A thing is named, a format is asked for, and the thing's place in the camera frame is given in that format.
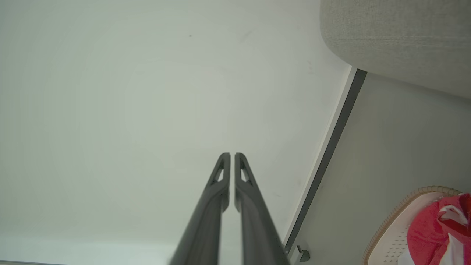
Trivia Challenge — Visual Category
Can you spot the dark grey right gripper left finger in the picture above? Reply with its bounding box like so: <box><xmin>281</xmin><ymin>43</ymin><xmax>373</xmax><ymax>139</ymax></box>
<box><xmin>169</xmin><ymin>152</ymin><xmax>231</xmax><ymax>265</ymax></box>

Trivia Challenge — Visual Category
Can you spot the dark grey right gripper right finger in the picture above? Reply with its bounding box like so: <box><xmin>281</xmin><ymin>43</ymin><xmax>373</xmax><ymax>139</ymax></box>
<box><xmin>234</xmin><ymin>152</ymin><xmax>292</xmax><ymax>265</ymax></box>

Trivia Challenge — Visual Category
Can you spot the red and white garment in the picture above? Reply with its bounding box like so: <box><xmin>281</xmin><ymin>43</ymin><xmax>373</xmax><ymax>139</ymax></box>
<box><xmin>406</xmin><ymin>193</ymin><xmax>471</xmax><ymax>265</ymax></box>

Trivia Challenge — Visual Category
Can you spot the beige woven laundry basket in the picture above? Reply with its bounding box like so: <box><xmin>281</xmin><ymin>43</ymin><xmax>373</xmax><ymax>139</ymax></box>
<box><xmin>362</xmin><ymin>186</ymin><xmax>465</xmax><ymax>265</ymax></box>

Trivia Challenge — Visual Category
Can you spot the grey fabric seat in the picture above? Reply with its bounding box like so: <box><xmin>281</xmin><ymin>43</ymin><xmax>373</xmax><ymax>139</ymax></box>
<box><xmin>319</xmin><ymin>0</ymin><xmax>471</xmax><ymax>99</ymax></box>

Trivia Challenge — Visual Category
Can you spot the dark grey baseboard strip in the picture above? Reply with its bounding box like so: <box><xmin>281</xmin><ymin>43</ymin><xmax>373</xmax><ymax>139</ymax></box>
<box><xmin>283</xmin><ymin>67</ymin><xmax>368</xmax><ymax>255</ymax></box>

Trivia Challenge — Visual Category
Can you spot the small grey floor bracket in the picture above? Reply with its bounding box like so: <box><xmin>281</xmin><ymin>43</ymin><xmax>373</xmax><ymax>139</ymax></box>
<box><xmin>296</xmin><ymin>245</ymin><xmax>311</xmax><ymax>263</ymax></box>

